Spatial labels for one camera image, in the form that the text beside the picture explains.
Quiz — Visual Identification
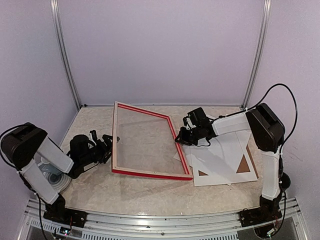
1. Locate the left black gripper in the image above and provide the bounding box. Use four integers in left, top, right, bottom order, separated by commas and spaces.
80, 134, 120, 166

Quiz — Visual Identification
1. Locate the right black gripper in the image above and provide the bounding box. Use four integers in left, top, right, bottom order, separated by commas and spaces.
175, 125, 202, 146

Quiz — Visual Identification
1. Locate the wooden red photo frame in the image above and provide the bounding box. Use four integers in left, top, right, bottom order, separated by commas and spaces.
111, 101, 193, 181

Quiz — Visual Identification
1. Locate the clear acrylic sheet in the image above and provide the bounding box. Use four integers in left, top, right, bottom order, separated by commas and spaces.
117, 107, 185, 175

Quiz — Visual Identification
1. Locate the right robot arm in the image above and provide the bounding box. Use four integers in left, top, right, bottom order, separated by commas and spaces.
175, 103, 291, 227

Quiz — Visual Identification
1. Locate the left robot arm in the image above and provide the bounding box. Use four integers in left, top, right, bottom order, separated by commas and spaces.
0, 122, 114, 227

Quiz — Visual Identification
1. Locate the white photo paper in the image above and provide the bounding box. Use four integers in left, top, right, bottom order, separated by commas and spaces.
173, 114, 252, 186

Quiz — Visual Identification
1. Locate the white mat board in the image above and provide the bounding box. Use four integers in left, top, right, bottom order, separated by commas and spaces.
190, 144, 259, 187

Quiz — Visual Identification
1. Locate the white round plate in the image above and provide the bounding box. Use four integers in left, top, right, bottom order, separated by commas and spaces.
43, 172, 72, 193

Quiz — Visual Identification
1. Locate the light blue cup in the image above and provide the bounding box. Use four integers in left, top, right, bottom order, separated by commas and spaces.
37, 162, 63, 176

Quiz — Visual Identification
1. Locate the brown backing board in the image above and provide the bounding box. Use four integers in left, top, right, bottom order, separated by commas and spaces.
198, 143, 260, 180

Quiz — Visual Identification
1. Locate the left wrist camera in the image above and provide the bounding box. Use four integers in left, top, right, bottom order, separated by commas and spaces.
89, 129, 98, 145

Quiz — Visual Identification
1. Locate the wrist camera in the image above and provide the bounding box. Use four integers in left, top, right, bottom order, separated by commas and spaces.
89, 129, 98, 145
182, 115, 196, 130

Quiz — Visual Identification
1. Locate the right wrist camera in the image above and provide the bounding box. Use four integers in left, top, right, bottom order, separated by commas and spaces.
182, 115, 196, 130

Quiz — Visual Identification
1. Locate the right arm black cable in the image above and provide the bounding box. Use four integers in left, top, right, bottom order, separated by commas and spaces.
246, 83, 299, 146

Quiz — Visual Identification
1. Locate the aluminium front rail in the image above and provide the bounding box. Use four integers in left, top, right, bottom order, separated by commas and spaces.
15, 198, 310, 240

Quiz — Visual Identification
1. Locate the left aluminium post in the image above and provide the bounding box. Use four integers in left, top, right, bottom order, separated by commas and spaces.
50, 0, 82, 111

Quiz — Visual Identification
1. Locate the aluminium post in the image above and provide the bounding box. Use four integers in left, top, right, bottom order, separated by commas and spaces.
241, 0, 272, 109
50, 0, 82, 111

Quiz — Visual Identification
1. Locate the right aluminium post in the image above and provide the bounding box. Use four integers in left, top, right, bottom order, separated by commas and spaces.
241, 0, 272, 109

